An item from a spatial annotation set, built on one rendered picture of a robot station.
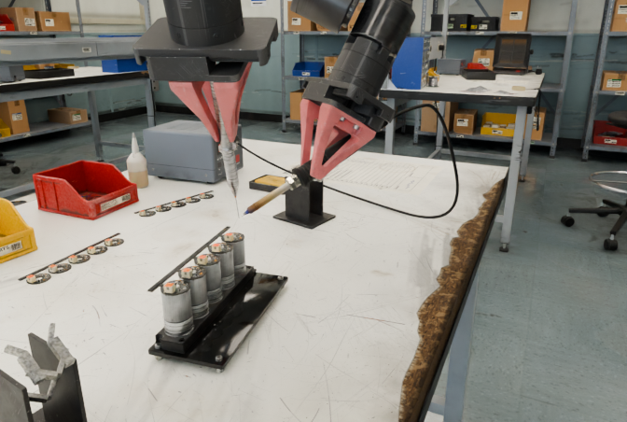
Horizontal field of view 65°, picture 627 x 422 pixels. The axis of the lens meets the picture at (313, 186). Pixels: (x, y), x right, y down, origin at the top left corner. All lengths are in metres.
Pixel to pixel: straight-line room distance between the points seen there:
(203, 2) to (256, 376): 0.29
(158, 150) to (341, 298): 0.54
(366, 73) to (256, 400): 0.33
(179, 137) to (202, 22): 0.57
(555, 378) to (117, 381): 1.50
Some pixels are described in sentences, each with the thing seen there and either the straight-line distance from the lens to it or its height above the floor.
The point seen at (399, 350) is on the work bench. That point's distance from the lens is 0.47.
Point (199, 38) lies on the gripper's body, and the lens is 0.38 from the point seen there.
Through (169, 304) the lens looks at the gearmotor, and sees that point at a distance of 0.44.
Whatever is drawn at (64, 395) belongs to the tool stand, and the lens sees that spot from 0.39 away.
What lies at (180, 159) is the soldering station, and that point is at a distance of 0.94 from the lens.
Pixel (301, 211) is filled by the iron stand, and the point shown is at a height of 0.77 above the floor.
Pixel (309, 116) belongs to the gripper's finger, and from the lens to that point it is 0.54.
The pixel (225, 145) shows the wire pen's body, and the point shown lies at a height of 0.92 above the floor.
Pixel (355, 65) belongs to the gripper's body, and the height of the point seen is 0.99.
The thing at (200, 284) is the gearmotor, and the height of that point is 0.80.
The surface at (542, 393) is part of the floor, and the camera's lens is 1.71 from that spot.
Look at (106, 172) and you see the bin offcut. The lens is 0.90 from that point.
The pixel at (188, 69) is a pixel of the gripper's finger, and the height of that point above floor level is 0.99.
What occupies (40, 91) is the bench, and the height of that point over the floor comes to 0.69.
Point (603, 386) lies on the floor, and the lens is 1.82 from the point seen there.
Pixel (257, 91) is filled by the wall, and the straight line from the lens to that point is 5.89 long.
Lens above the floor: 1.02
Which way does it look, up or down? 18 degrees down
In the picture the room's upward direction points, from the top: straight up
